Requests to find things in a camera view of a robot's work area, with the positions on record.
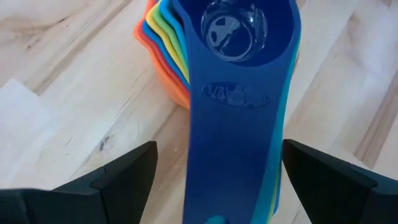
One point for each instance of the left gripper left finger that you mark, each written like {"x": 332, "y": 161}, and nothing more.
{"x": 130, "y": 186}

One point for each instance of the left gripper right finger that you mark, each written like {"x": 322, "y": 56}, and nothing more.
{"x": 320, "y": 186}

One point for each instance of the small light blue measuring cup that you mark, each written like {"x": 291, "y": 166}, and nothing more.
{"x": 275, "y": 146}

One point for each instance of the small indigo measuring cup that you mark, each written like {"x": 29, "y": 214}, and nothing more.
{"x": 230, "y": 140}

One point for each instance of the orange measuring cup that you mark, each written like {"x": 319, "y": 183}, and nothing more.
{"x": 177, "y": 85}

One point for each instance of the pink measuring cup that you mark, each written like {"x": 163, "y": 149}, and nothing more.
{"x": 159, "y": 59}

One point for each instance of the medium teal blue measuring cup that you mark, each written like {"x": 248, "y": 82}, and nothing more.
{"x": 162, "y": 53}

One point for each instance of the yellow measuring cup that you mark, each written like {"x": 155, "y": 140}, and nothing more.
{"x": 161, "y": 42}

